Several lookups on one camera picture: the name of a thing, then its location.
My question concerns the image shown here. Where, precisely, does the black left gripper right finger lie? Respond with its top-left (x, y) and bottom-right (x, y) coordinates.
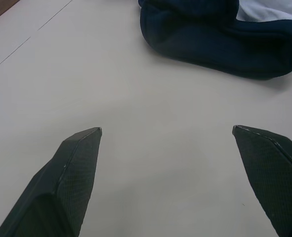
top-left (232, 124), bottom-right (292, 237)

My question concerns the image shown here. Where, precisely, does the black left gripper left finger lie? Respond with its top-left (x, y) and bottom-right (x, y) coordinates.
top-left (0, 126), bottom-right (103, 237)

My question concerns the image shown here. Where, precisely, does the navy and white zip jacket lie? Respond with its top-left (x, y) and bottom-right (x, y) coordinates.
top-left (137, 0), bottom-right (292, 80)

